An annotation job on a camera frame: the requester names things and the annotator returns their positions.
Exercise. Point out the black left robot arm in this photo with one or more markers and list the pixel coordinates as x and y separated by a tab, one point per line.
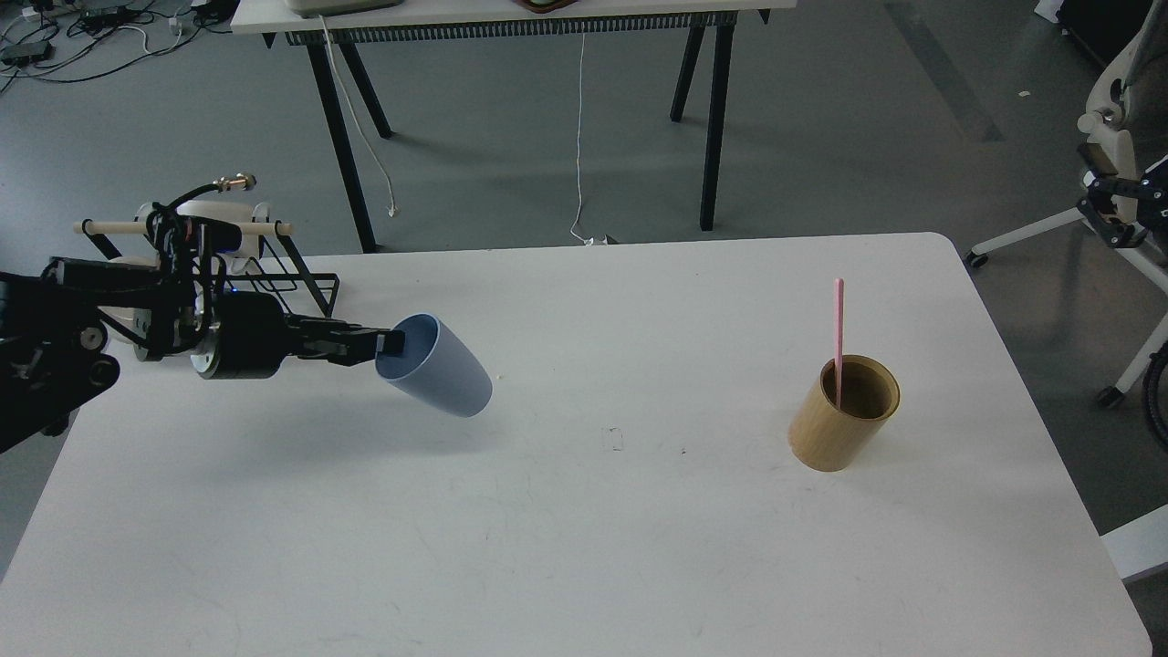
57	324

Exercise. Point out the black wire dish rack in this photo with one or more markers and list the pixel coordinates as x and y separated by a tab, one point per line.
290	275

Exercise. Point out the white plate on rack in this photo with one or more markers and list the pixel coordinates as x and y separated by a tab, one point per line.
133	293

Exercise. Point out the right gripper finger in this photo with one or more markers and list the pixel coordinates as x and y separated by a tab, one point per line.
1115	227

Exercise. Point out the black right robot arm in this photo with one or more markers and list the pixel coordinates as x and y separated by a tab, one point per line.
1157	365

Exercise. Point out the bamboo cylinder holder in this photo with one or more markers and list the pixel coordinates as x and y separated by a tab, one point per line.
836	420

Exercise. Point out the white cup on rack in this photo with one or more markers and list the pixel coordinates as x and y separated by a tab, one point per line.
228	219

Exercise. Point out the blue plastic cup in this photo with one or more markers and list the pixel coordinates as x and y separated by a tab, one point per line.
435	367

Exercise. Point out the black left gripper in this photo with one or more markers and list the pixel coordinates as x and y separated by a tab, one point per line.
248	339

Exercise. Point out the pink chopstick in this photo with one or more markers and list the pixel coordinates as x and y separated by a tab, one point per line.
838	339

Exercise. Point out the white office chair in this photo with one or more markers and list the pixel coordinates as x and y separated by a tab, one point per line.
1123	201

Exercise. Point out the background white table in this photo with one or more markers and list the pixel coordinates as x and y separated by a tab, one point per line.
371	22

